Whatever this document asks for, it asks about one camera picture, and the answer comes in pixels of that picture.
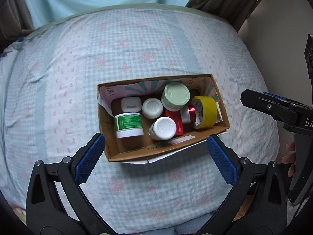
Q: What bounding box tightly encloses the yellow tape roll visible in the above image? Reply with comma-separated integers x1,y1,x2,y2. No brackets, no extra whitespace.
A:
192,96,218,129

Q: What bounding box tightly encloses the red cosmetics box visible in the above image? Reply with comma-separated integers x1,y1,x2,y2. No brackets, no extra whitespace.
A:
163,109,184,136

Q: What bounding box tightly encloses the pale green lid jar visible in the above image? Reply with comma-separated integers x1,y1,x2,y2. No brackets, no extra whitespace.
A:
161,82,191,111

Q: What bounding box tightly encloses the white cap pill bottle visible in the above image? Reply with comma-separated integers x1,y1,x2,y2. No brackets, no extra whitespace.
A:
148,117,176,141

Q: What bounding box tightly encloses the green label white jar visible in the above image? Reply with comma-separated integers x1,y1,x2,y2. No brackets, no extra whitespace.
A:
114,112,144,139

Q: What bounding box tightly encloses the white round plastic bottle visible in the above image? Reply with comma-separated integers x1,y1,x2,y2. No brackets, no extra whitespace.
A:
142,98,163,119

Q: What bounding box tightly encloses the white earbuds case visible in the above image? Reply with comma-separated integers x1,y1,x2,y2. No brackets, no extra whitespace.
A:
121,97,142,113

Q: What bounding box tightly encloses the red silver jar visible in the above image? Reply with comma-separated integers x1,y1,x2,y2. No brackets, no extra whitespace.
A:
180,105,196,124

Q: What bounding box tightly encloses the person right hand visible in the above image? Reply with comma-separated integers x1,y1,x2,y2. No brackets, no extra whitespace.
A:
282,142,296,178

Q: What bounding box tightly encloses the open cardboard box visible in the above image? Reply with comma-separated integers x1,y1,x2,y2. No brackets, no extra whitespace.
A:
98,74,230,162

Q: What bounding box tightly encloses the dark brown curtain left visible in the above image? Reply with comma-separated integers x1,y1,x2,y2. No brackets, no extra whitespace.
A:
1,0,34,52

